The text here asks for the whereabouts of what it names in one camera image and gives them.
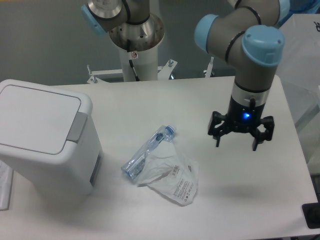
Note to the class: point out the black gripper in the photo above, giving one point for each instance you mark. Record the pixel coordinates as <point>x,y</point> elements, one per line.
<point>241,119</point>

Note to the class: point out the white push-lid trash can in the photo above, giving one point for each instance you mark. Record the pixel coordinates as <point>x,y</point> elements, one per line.
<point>47,135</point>

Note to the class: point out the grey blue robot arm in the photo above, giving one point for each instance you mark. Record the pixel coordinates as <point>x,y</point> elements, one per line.
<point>247,39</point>

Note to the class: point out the clear printed plastic bag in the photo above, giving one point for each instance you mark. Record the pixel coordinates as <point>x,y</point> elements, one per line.
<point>171,173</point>

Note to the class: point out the white box at right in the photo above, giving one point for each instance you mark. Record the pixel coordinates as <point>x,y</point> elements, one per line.
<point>299,70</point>

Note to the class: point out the black device at corner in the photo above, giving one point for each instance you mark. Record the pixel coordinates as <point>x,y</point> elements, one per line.
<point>311,213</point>

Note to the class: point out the crushed clear plastic bottle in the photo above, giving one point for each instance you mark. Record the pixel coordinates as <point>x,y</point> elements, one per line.
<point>133,168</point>

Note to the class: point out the white pedestal base bracket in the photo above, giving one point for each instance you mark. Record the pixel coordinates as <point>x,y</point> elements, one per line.
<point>165,72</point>

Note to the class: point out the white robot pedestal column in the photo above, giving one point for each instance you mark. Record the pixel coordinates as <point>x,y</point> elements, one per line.
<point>146,62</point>

